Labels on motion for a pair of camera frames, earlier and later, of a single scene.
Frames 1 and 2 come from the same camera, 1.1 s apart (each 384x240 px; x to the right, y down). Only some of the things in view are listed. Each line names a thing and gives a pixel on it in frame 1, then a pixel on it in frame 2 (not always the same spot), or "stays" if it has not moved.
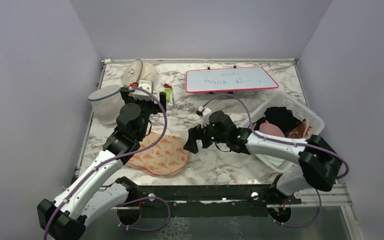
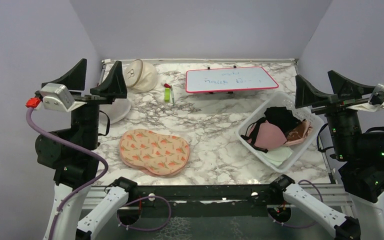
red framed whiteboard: x=228 y=79 stays
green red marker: x=167 y=91 stays
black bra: x=283 y=117 stays
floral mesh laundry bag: x=169 y=157 stays
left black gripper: x=155 y=108 to x=114 y=87
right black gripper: x=195 y=133 to x=343 y=88
